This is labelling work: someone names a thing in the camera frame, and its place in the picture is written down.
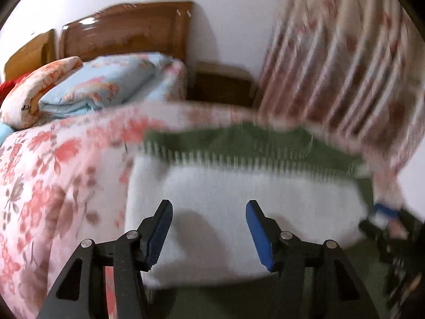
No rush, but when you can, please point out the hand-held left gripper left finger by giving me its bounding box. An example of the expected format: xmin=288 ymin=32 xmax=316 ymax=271
xmin=36 ymin=199 xmax=174 ymax=319

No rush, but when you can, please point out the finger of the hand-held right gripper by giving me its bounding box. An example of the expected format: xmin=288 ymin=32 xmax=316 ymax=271
xmin=372 ymin=203 xmax=401 ymax=220
xmin=359 ymin=219 xmax=390 ymax=241

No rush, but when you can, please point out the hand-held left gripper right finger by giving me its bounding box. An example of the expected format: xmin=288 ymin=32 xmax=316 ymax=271
xmin=246 ymin=200 xmax=379 ymax=319

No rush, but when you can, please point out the green and white knit garment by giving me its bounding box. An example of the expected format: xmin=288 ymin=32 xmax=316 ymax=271
xmin=124 ymin=121 xmax=392 ymax=319

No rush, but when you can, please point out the pink floral bed sheet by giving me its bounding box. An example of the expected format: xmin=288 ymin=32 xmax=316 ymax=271
xmin=0 ymin=101 xmax=409 ymax=319

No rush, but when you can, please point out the wooden nightstand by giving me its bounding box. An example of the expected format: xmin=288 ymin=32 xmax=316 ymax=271
xmin=188 ymin=61 xmax=258 ymax=108

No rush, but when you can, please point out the pink floral striped curtain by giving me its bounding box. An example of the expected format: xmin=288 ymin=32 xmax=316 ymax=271
xmin=257 ymin=0 xmax=425 ymax=180

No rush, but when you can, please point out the light blue floral folded quilt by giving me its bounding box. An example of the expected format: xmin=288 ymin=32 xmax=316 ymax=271
xmin=39 ymin=52 xmax=175 ymax=118

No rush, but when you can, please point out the light blue cloth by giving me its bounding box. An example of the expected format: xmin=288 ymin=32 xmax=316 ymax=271
xmin=0 ymin=123 xmax=14 ymax=144

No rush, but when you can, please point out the orange floral pillow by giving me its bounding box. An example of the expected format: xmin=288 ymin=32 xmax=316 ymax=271
xmin=0 ymin=56 xmax=83 ymax=130

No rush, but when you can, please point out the large wooden headboard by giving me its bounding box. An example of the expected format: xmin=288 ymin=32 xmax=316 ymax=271
xmin=60 ymin=2 xmax=195 ymax=100

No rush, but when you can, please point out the red cloth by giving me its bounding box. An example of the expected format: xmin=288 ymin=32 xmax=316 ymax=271
xmin=0 ymin=75 xmax=27 ymax=107

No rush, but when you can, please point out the small wooden headboard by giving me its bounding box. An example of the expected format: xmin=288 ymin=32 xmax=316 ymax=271
xmin=4 ymin=29 xmax=57 ymax=80

